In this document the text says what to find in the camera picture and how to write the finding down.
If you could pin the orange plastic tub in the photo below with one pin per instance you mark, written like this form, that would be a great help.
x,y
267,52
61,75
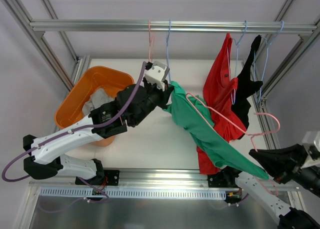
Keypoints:
x,y
97,77

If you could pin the blue hanger of grey top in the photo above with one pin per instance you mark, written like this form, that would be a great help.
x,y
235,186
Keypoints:
x,y
167,49

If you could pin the green tank top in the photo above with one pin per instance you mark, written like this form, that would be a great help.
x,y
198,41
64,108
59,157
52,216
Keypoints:
x,y
190,114

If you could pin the slotted white cable duct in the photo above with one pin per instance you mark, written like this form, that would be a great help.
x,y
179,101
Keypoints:
x,y
112,192

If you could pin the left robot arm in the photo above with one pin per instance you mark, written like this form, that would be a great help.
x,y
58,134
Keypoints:
x,y
129,108

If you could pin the grey tank top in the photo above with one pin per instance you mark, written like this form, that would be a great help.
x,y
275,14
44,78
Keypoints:
x,y
97,99

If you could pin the black tank top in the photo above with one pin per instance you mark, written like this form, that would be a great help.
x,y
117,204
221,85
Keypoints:
x,y
246,87

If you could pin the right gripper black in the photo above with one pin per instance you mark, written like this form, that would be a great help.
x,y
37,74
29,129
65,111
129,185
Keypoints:
x,y
295,164

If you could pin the aluminium hanging rail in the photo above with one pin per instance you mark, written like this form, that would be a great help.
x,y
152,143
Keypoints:
x,y
109,25

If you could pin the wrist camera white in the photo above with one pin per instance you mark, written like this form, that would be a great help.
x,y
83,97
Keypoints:
x,y
156,73
311,144

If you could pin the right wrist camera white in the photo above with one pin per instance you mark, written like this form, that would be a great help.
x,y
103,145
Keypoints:
x,y
311,144

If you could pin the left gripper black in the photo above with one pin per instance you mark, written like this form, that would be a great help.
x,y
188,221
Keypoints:
x,y
161,96

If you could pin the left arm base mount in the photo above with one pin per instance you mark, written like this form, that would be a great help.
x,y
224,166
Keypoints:
x,y
112,177

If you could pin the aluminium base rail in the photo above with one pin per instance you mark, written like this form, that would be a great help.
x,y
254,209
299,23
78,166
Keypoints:
x,y
152,179

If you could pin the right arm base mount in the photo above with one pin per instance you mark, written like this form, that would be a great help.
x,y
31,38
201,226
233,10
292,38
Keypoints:
x,y
226,178

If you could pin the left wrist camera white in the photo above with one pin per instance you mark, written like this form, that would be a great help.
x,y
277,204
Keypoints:
x,y
156,73

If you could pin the blue hanger of red top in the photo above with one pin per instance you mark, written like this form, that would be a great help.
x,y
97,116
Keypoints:
x,y
237,44

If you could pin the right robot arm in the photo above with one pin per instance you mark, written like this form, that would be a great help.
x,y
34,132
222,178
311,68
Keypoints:
x,y
286,216

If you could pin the red tank top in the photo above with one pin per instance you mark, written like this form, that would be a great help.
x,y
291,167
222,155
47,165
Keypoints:
x,y
218,92

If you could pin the blue hanger of black top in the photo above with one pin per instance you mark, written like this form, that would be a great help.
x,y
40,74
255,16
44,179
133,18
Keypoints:
x,y
268,43

